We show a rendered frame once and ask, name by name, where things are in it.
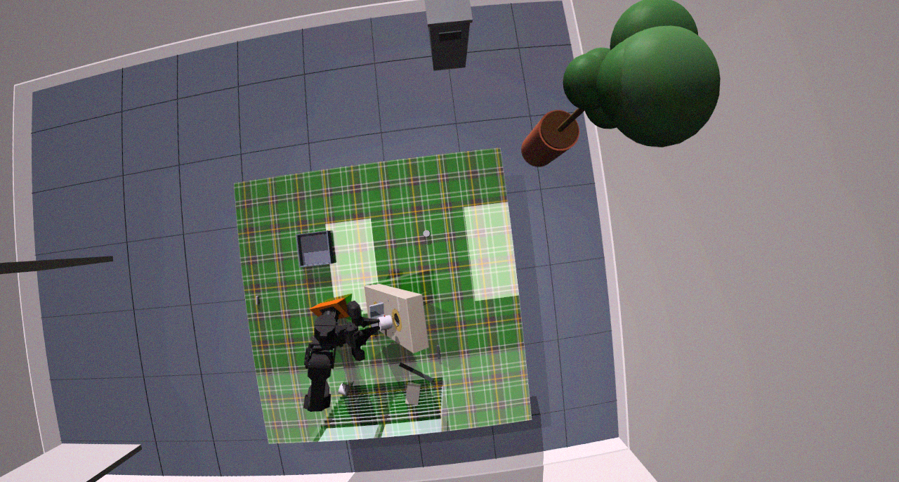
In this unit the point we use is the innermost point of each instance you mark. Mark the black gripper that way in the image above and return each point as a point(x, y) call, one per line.
point(354, 312)

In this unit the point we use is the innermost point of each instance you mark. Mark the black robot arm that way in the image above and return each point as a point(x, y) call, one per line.
point(320, 361)

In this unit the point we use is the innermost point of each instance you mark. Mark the white cylinder with two slots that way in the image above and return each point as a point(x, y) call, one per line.
point(385, 323)

